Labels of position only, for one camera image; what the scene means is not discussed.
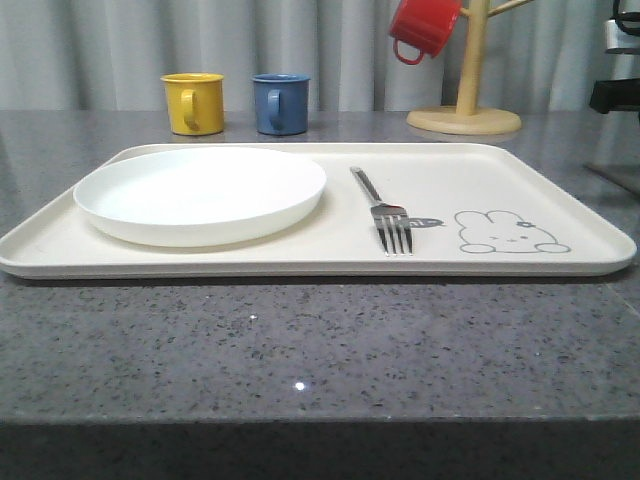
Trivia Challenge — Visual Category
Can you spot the yellow mug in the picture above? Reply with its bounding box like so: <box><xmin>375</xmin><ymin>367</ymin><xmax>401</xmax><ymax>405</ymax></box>
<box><xmin>161</xmin><ymin>73</ymin><xmax>225</xmax><ymax>136</ymax></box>

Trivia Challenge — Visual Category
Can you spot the silver fork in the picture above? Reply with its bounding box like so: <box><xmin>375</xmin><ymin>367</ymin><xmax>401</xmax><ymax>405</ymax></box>
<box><xmin>350</xmin><ymin>166</ymin><xmax>413</xmax><ymax>256</ymax></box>

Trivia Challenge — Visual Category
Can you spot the blue mug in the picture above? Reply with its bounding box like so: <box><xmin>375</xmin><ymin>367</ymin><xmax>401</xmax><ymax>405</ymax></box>
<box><xmin>252</xmin><ymin>73</ymin><xmax>310</xmax><ymax>136</ymax></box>

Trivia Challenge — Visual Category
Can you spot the wooden mug tree stand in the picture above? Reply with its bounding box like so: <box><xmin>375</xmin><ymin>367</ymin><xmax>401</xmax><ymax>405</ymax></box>
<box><xmin>406</xmin><ymin>0</ymin><xmax>528</xmax><ymax>135</ymax></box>

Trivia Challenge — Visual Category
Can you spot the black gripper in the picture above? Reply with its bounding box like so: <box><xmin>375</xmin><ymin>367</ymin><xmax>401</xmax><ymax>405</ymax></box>
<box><xmin>589</xmin><ymin>0</ymin><xmax>639</xmax><ymax>114</ymax></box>

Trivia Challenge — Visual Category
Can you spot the white round plate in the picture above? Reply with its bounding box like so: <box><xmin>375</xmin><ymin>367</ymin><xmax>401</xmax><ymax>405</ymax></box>
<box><xmin>73</xmin><ymin>147</ymin><xmax>327</xmax><ymax>247</ymax></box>

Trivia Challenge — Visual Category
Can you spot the beige rabbit serving tray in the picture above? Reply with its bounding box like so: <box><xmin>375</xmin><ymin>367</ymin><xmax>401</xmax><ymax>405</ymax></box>
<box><xmin>1</xmin><ymin>143</ymin><xmax>636</xmax><ymax>279</ymax></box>

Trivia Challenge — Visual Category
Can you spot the red mug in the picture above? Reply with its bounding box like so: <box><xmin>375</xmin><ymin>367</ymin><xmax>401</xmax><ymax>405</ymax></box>
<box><xmin>389</xmin><ymin>0</ymin><xmax>462</xmax><ymax>65</ymax></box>

